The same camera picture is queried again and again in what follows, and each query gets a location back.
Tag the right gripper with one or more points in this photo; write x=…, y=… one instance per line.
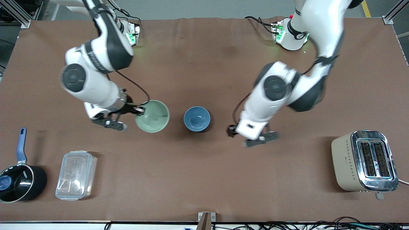
x=129, y=108

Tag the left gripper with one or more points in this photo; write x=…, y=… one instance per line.
x=230, y=130

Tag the green bowl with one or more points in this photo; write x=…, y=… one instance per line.
x=155, y=118

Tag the blue bowl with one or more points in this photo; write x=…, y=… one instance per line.
x=196, y=118

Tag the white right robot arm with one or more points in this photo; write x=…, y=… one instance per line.
x=96, y=73

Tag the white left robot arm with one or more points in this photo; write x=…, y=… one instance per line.
x=287, y=86

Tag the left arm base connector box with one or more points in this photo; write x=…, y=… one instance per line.
x=277, y=32

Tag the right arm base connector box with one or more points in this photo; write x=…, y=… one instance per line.
x=133, y=33

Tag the brown table mat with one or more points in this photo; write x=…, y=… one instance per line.
x=204, y=175

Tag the clear plastic food container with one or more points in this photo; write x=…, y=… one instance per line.
x=76, y=175

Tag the beige chrome toaster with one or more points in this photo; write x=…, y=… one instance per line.
x=364, y=161

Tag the glass lid with blue knob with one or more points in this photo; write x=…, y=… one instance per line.
x=16, y=182

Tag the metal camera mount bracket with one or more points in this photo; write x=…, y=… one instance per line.
x=206, y=218

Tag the aluminium frame profile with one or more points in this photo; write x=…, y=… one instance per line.
x=16, y=12
x=394, y=12

